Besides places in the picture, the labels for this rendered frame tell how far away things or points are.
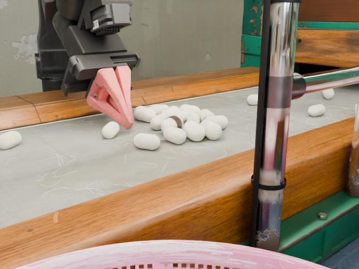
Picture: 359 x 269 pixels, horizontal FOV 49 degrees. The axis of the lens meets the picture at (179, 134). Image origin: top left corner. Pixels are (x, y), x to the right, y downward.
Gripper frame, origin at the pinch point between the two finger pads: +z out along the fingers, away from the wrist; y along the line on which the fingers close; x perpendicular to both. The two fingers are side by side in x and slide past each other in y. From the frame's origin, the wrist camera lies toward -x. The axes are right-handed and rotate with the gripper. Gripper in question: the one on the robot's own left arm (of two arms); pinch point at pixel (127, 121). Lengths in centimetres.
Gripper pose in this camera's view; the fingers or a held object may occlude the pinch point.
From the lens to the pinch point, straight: 51.7
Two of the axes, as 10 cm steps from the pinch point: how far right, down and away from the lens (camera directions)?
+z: 4.8, 8.0, -3.7
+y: 7.7, -1.9, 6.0
